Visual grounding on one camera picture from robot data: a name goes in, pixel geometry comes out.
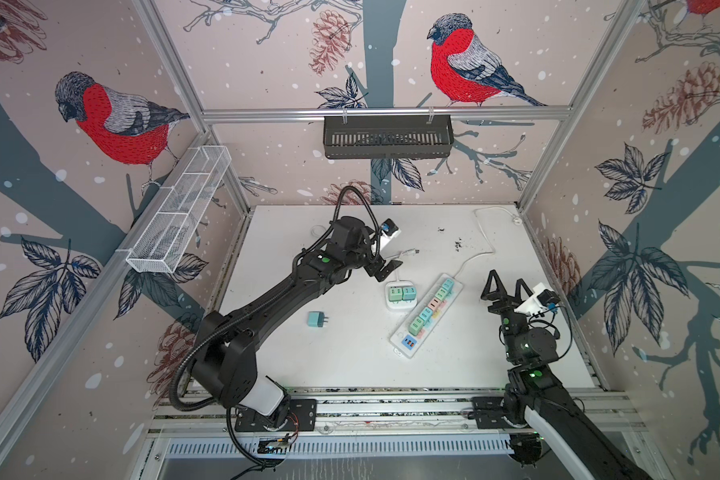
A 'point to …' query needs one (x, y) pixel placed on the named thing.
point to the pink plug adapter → (434, 303)
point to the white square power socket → (396, 306)
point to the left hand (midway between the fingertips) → (389, 247)
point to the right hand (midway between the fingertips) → (502, 279)
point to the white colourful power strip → (407, 345)
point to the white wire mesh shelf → (176, 209)
